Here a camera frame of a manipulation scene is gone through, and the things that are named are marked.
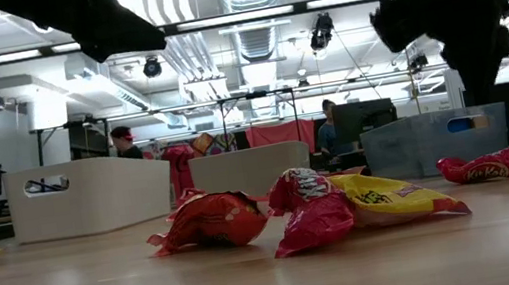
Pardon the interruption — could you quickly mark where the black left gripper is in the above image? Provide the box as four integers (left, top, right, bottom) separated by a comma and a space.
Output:
0, 0, 169, 78

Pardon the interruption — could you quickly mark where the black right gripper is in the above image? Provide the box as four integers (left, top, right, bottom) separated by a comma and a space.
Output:
414, 0, 509, 96

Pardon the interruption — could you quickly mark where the white pillar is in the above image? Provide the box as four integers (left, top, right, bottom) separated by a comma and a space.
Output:
441, 64, 466, 110

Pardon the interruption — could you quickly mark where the grey translucent plastic bin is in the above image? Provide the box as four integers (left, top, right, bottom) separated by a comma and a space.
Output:
357, 100, 509, 187

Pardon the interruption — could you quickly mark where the black shelf unit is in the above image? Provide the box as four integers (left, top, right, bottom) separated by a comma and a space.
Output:
67, 117, 112, 163

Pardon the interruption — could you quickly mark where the large black monitor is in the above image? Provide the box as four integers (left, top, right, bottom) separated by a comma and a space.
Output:
331, 95, 401, 146

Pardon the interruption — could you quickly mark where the patterned colourful cloth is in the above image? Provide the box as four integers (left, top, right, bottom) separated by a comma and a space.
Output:
190, 128, 240, 159

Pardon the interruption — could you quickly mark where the black pipe rig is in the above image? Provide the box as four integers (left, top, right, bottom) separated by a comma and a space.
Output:
28, 52, 509, 169

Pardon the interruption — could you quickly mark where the light grey plastic bin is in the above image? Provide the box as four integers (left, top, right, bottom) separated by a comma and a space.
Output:
187, 137, 317, 208

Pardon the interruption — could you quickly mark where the red hanging cloth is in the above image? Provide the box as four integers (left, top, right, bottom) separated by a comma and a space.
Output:
244, 116, 320, 162

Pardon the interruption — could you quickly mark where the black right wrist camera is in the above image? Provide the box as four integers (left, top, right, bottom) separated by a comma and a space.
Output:
368, 0, 425, 58

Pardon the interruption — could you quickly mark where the black overhead lighting rail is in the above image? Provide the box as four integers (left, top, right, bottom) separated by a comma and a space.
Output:
0, 0, 454, 68

